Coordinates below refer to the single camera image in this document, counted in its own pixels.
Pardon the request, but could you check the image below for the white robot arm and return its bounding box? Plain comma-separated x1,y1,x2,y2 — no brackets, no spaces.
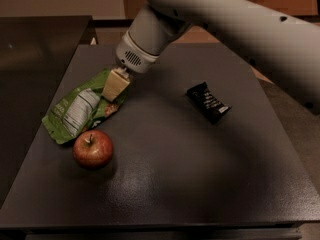
115,0,320,114

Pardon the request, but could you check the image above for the green rice chip bag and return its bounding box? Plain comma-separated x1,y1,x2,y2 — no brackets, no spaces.
42,68,128,144

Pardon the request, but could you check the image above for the black snack bar wrapper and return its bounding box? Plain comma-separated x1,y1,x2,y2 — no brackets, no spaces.
186,82,230,124

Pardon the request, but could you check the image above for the red apple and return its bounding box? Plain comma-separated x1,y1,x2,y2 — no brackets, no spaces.
72,130,113,170

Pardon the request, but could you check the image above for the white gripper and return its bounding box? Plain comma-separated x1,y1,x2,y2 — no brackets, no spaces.
102,32,158,102

